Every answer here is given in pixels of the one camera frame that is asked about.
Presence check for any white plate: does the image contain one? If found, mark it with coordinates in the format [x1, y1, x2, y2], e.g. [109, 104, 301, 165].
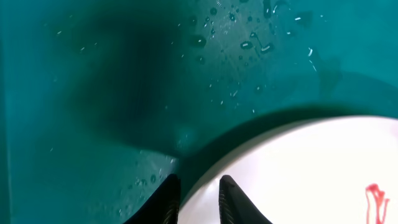
[178, 116, 397, 224]

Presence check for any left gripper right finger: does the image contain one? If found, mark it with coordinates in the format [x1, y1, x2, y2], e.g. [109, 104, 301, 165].
[218, 175, 272, 224]

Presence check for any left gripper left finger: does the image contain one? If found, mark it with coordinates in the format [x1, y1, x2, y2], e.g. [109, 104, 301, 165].
[124, 174, 181, 224]

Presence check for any teal plastic tray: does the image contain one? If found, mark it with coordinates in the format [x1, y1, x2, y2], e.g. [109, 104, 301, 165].
[1, 1, 397, 223]

